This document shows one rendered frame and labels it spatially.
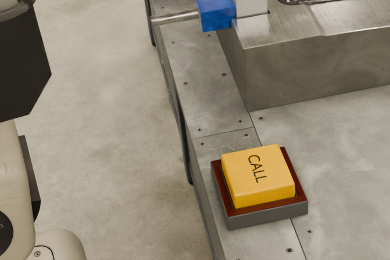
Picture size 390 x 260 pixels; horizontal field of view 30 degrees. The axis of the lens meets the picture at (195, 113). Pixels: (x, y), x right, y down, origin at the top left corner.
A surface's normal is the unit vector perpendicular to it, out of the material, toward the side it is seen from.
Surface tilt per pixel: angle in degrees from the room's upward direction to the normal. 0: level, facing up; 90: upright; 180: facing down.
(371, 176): 0
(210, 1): 0
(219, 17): 90
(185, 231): 0
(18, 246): 90
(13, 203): 90
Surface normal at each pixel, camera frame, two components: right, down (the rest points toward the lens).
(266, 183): -0.09, -0.76
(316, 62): 0.19, 0.62
